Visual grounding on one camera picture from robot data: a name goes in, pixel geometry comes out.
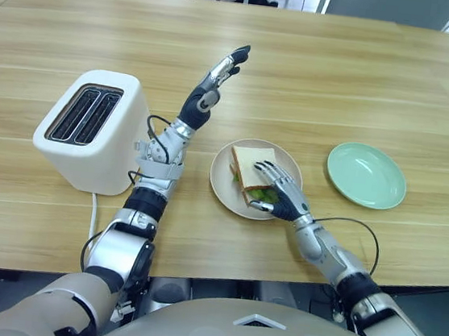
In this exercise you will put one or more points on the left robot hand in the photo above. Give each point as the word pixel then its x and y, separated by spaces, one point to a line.
pixel 199 104

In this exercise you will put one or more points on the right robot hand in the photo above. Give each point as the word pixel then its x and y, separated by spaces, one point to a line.
pixel 290 200

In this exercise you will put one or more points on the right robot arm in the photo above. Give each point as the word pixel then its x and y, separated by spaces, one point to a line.
pixel 329 259

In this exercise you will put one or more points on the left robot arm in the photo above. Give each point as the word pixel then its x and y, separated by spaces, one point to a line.
pixel 118 245

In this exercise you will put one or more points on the green lettuce leaf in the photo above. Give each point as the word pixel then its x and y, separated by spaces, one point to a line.
pixel 262 196

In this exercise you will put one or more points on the beige plate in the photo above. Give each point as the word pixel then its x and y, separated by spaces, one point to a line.
pixel 223 176

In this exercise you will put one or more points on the green plate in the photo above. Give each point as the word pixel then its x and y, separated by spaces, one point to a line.
pixel 365 176

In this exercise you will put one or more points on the cream toaster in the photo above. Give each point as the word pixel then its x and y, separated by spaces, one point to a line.
pixel 89 148

